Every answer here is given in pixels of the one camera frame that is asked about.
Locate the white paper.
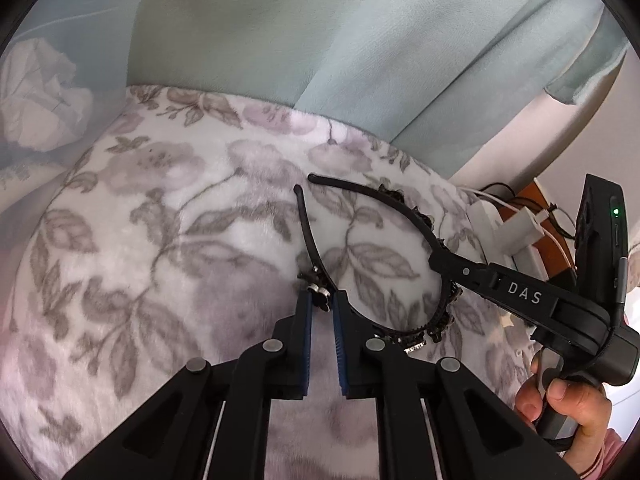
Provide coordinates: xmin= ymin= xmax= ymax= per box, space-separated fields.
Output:
xmin=1 ymin=38 xmax=93 ymax=152

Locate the clear plastic storage bin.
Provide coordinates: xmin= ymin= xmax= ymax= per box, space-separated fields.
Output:
xmin=1 ymin=0 xmax=141 ymax=247

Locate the person's right hand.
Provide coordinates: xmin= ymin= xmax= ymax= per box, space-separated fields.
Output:
xmin=514 ymin=353 xmax=612 ymax=445

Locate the white power strip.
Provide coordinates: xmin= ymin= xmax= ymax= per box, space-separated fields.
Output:
xmin=466 ymin=200 xmax=549 ymax=282

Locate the white power adapter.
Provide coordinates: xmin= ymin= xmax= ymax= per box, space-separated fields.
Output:
xmin=495 ymin=207 xmax=549 ymax=256

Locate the floral table cloth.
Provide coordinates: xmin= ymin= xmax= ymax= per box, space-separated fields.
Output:
xmin=1 ymin=86 xmax=535 ymax=479

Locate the pale green curtain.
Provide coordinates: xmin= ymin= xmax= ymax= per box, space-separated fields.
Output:
xmin=128 ymin=0 xmax=628 ymax=176

